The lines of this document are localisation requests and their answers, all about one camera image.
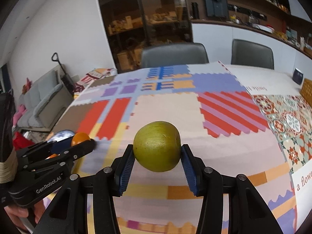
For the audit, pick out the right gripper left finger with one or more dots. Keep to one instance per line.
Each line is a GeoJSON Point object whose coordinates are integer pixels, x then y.
{"type": "Point", "coordinates": [67, 212]}

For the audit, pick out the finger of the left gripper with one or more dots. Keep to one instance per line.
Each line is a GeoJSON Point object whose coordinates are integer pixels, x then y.
{"type": "Point", "coordinates": [45, 149]}
{"type": "Point", "coordinates": [73, 152]}

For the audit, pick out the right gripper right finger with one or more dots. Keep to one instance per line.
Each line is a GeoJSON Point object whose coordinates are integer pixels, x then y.
{"type": "Point", "coordinates": [248, 211]}

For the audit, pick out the orange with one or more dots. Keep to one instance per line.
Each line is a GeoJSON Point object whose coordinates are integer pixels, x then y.
{"type": "Point", "coordinates": [52, 156]}

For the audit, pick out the small orange tangerine back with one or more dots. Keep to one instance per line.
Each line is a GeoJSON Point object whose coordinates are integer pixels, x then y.
{"type": "Point", "coordinates": [79, 138]}

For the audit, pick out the green pomelo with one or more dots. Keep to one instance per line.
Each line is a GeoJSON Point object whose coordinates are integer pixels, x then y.
{"type": "Point", "coordinates": [157, 146]}

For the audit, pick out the person left hand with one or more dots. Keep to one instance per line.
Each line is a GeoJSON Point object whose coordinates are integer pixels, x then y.
{"type": "Point", "coordinates": [16, 213]}

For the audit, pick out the blue white porcelain plate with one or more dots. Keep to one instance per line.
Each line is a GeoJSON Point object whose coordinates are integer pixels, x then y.
{"type": "Point", "coordinates": [61, 135]}

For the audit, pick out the red jacket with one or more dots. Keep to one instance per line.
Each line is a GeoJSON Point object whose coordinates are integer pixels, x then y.
{"type": "Point", "coordinates": [20, 142]}

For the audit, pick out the grey sofa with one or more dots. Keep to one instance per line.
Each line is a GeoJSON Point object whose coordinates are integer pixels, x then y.
{"type": "Point", "coordinates": [44, 103]}

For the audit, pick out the white printed paper sheet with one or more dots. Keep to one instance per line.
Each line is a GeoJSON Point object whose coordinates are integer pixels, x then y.
{"type": "Point", "coordinates": [303, 187]}

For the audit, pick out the black stick vacuum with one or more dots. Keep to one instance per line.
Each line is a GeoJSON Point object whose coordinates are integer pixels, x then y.
{"type": "Point", "coordinates": [64, 76]}

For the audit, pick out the striped cloth pile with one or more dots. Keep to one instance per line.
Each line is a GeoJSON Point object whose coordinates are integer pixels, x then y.
{"type": "Point", "coordinates": [92, 76]}

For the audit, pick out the colourful patchwork tablecloth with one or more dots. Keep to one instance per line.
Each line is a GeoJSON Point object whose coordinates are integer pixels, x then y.
{"type": "Point", "coordinates": [203, 106]}

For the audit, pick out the patterned tile placemat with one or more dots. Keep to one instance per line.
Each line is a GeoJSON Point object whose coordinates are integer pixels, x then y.
{"type": "Point", "coordinates": [289, 118]}

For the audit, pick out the wicker basket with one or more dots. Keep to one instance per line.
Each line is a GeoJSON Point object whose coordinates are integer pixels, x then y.
{"type": "Point", "coordinates": [306, 90]}

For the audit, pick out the dark blue mug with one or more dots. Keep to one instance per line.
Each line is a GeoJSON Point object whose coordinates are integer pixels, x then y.
{"type": "Point", "coordinates": [298, 76]}

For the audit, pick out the grey chair right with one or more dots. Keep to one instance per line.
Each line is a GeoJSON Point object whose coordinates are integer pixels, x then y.
{"type": "Point", "coordinates": [248, 53]}

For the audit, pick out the grey chair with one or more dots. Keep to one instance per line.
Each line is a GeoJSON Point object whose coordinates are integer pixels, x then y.
{"type": "Point", "coordinates": [248, 53]}
{"type": "Point", "coordinates": [174, 54]}

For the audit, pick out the grey chair left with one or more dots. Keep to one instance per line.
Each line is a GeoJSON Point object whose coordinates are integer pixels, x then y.
{"type": "Point", "coordinates": [174, 54]}

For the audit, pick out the glass display cabinet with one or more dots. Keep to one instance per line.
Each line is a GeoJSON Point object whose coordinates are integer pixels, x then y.
{"type": "Point", "coordinates": [132, 25]}

